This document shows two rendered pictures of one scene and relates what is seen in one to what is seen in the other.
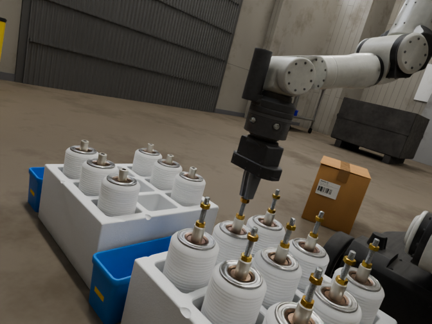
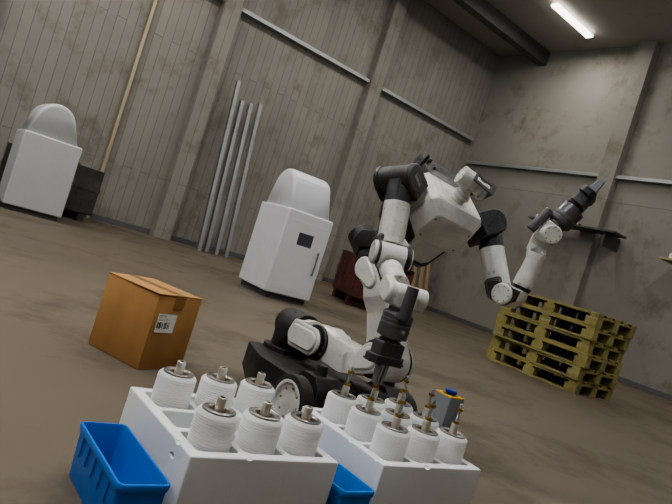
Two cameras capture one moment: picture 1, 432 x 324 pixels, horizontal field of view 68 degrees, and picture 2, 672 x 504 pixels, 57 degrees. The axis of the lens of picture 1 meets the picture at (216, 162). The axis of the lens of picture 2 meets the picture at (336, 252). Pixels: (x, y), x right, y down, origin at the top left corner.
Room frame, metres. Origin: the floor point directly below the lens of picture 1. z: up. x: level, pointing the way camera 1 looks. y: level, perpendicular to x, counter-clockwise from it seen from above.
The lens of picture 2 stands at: (0.53, 1.68, 0.66)
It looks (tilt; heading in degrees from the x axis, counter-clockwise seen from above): 0 degrees down; 281
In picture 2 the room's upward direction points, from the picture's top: 18 degrees clockwise
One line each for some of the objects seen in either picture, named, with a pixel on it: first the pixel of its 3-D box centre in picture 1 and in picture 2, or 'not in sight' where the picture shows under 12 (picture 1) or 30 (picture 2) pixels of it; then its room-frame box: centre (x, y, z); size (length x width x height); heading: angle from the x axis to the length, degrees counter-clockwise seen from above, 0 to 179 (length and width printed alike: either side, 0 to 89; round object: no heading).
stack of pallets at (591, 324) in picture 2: not in sight; (557, 342); (-0.70, -5.44, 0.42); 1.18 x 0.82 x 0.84; 139
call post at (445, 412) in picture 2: not in sight; (435, 439); (0.43, -0.43, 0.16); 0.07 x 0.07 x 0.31; 48
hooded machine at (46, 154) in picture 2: not in sight; (43, 159); (5.32, -4.54, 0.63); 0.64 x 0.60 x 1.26; 51
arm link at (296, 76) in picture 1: (275, 85); (405, 305); (0.64, -0.07, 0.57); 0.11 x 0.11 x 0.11; 23
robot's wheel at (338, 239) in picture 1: (333, 262); (291, 402); (0.94, -0.44, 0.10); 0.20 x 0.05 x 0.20; 140
